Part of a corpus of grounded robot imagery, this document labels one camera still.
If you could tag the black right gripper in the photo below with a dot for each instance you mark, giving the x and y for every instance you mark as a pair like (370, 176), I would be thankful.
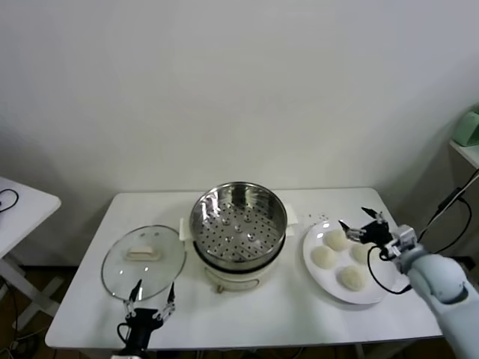
(376, 235)

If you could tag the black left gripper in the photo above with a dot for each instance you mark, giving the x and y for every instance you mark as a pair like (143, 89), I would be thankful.
(142, 321)

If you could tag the white steamed baozi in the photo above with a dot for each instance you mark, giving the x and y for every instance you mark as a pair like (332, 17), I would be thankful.
(360, 254)
(351, 278)
(337, 240)
(325, 258)

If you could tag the round glass pot lid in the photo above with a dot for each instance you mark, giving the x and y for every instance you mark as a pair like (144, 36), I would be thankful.
(161, 269)

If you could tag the light blue right robot arm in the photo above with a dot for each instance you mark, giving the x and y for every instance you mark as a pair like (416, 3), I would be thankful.
(434, 276)

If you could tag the perforated steel steamer basket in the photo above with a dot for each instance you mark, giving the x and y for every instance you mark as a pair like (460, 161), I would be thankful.
(239, 209)

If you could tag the white round plate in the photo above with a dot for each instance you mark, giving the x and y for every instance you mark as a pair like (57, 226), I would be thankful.
(318, 240)

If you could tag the cream electric cooker pot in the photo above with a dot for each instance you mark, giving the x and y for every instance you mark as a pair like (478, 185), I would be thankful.
(232, 280)

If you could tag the white shelf board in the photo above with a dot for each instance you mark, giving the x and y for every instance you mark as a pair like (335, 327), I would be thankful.
(467, 153)

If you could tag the pale green appliance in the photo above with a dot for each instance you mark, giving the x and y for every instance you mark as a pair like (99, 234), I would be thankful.
(467, 129)

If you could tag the white folding side table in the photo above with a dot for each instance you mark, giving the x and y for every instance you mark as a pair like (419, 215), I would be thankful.
(30, 209)

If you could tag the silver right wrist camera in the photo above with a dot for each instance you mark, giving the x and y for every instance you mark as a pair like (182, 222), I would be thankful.
(406, 235)

